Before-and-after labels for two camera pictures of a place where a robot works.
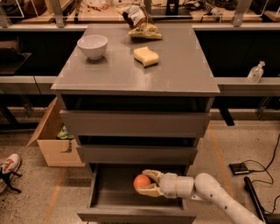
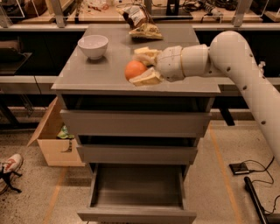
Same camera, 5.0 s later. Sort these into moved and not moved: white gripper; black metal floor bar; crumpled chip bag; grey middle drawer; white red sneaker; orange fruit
Moved: white gripper; orange fruit
Not moved: grey middle drawer; white red sneaker; crumpled chip bag; black metal floor bar
